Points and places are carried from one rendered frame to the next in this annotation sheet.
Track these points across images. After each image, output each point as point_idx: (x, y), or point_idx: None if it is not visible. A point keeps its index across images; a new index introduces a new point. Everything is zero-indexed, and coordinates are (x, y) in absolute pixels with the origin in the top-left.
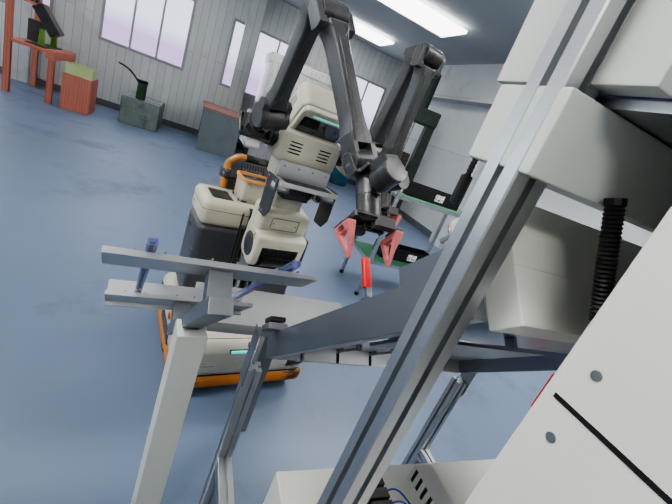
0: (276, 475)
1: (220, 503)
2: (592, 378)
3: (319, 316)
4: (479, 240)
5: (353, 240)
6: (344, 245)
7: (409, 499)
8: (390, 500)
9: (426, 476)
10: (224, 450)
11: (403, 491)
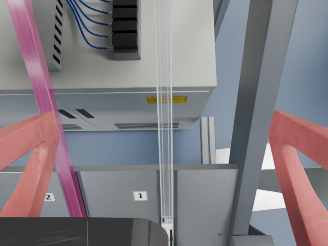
0: (216, 82)
1: (215, 160)
2: None
3: (285, 56)
4: None
5: (319, 132)
6: (312, 187)
7: (71, 49)
8: (114, 16)
9: (44, 49)
10: None
11: (73, 57)
